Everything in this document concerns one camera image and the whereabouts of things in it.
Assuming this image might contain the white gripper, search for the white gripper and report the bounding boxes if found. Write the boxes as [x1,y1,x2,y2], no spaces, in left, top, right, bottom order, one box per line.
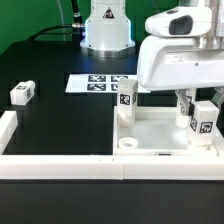
[137,6,224,116]

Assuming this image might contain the white square table top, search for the white square table top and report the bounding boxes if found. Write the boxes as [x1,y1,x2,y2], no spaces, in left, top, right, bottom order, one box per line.
[113,107,224,157]

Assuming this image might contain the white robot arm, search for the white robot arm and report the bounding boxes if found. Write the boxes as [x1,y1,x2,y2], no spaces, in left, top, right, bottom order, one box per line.
[80,0,224,115]

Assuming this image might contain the white U-shaped obstacle fence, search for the white U-shaped obstacle fence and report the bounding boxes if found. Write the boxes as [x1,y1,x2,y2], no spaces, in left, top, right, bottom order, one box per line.
[0,111,224,180]

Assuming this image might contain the white marker base plate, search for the white marker base plate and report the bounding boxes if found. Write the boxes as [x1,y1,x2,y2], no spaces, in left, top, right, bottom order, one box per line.
[65,73,151,94]

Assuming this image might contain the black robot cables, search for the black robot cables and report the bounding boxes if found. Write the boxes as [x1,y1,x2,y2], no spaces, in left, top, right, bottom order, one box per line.
[27,0,86,42]

